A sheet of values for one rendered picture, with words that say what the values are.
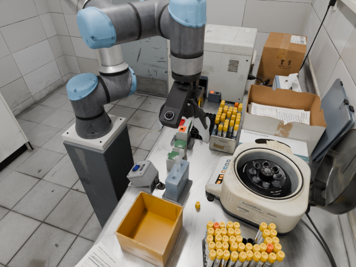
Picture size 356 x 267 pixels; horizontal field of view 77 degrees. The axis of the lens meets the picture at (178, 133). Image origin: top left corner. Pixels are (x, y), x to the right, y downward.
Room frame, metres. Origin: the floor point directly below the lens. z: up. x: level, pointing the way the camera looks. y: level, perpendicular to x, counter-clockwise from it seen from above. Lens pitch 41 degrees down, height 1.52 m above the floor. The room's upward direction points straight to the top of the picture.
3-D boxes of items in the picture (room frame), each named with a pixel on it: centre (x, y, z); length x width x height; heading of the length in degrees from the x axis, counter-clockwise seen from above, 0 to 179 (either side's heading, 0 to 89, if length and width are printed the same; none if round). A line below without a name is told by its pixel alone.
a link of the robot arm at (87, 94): (0.76, 0.35, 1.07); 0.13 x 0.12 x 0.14; 129
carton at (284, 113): (0.77, -0.43, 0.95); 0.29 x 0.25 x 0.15; 71
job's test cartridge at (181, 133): (0.69, -0.02, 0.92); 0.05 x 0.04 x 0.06; 71
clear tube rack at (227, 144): (0.74, -0.21, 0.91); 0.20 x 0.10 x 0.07; 161
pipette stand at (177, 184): (0.45, 0.00, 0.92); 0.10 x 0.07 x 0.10; 156
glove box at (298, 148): (0.60, -0.35, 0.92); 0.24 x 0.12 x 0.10; 71
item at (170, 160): (0.55, 0.01, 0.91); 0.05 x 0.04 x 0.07; 71
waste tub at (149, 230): (0.29, 0.07, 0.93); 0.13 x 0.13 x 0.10; 67
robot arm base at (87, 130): (0.76, 0.36, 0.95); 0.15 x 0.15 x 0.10
